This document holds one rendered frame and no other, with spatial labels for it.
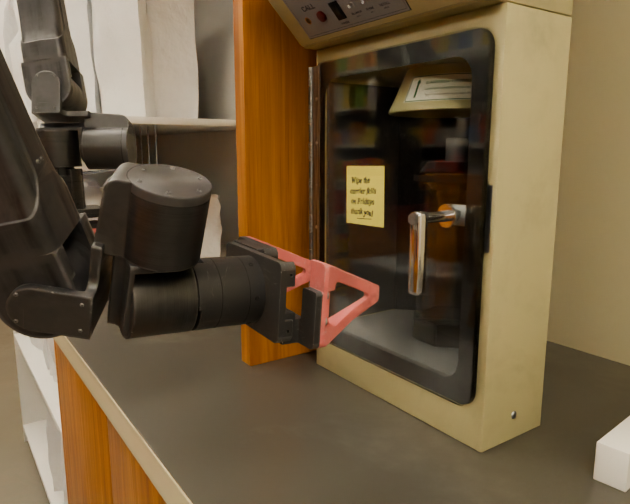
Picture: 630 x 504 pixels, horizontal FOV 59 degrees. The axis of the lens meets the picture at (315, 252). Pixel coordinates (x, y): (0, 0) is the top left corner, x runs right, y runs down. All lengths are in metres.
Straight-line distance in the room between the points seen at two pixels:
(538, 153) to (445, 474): 0.35
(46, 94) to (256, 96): 0.28
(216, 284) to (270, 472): 0.26
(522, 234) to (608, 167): 0.40
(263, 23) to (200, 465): 0.59
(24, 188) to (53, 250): 0.04
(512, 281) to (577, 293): 0.43
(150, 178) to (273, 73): 0.49
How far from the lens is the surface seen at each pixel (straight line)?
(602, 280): 1.04
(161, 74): 1.87
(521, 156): 0.62
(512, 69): 0.61
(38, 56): 0.84
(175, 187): 0.39
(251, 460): 0.65
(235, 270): 0.44
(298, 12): 0.77
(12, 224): 0.40
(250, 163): 0.83
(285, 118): 0.86
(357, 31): 0.73
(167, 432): 0.72
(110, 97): 1.74
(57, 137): 0.80
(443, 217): 0.61
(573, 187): 1.05
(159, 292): 0.41
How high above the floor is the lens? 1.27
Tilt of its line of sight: 10 degrees down
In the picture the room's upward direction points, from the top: straight up
